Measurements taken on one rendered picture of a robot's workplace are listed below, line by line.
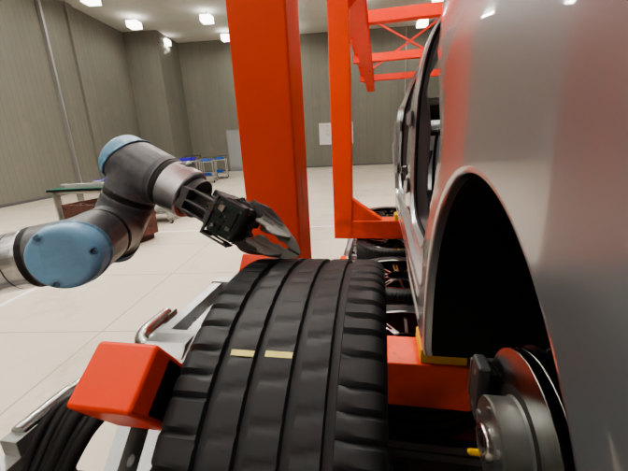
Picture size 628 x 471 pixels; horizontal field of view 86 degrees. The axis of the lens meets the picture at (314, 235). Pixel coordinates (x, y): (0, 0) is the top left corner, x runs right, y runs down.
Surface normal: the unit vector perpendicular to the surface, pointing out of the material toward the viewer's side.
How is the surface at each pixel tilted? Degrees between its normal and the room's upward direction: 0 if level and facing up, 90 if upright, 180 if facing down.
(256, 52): 90
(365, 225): 90
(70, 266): 90
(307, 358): 27
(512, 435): 38
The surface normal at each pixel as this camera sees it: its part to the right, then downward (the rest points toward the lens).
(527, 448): -0.17, -0.44
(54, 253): 0.25, 0.25
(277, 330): -0.11, -0.79
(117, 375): -0.14, -0.63
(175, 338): -0.05, -0.96
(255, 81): -0.18, 0.27
